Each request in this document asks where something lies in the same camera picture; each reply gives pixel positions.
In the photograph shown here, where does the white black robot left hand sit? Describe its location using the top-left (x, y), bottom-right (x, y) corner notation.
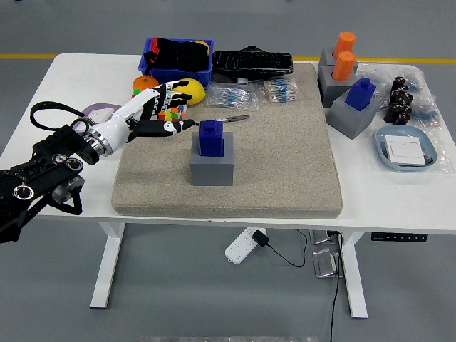
top-left (95, 80), bottom-right (196, 153)

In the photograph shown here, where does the blue square seal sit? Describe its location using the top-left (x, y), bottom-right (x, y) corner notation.
top-left (198, 120), bottom-right (225, 157)
top-left (344, 77), bottom-right (378, 113)

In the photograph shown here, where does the grey seal holder block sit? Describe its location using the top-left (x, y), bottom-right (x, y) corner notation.
top-left (317, 64), bottom-right (359, 108)
top-left (190, 130), bottom-right (235, 187)
top-left (326, 90), bottom-right (381, 140)
top-left (318, 46), bottom-right (359, 68)

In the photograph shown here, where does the orange cylinder seal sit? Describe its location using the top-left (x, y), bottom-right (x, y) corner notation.
top-left (331, 50), bottom-right (356, 82)
top-left (333, 31), bottom-right (357, 60)

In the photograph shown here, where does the purple tray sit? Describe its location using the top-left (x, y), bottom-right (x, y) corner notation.
top-left (82, 102), bottom-right (123, 125)

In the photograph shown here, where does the orange fruit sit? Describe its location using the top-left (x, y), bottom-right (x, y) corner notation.
top-left (132, 75), bottom-right (160, 95)

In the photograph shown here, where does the blue plastic bin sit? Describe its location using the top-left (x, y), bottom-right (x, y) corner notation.
top-left (138, 37), bottom-right (215, 89)

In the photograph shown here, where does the yellow lemon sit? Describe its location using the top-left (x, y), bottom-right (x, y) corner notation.
top-left (177, 78), bottom-right (207, 106)

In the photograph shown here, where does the black cloth bundle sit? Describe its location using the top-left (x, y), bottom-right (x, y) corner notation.
top-left (144, 36), bottom-right (210, 72)

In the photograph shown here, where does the bag of blue resistors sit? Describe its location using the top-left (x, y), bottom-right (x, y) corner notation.
top-left (205, 82), bottom-right (259, 112)

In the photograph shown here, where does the white table leg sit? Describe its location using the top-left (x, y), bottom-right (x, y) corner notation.
top-left (338, 231), bottom-right (368, 319)
top-left (90, 221), bottom-right (126, 309)

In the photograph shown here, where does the black plastic tray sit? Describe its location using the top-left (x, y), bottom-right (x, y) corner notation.
top-left (212, 45), bottom-right (294, 81)

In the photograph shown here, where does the grey-brown mat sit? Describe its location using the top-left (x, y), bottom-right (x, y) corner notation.
top-left (110, 62), bottom-right (344, 219)

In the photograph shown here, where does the bag of taped resistors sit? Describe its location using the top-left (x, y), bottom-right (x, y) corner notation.
top-left (253, 78), bottom-right (299, 104)

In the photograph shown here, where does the white power strip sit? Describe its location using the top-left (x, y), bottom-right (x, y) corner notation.
top-left (224, 227), bottom-right (267, 265)

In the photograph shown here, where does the metal floor box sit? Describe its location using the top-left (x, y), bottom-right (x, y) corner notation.
top-left (311, 248), bottom-right (343, 279)
top-left (309, 229), bottom-right (339, 246)

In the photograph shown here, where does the light blue tray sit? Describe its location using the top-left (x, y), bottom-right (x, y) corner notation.
top-left (375, 125), bottom-right (438, 173)

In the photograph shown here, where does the black table control panel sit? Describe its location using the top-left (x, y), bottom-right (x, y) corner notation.
top-left (370, 232), bottom-right (428, 242)

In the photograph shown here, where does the large clear plastic bag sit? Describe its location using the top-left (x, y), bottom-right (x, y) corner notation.
top-left (370, 123), bottom-right (456, 175)

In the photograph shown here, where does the white switch panel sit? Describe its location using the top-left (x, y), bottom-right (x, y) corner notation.
top-left (383, 135), bottom-right (428, 167)
top-left (87, 108), bottom-right (115, 124)

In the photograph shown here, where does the black adapter cable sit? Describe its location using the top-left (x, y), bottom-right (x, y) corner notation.
top-left (265, 229), bottom-right (308, 268)

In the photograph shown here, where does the black floor cable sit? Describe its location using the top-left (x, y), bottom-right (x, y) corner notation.
top-left (328, 231), bottom-right (343, 342)

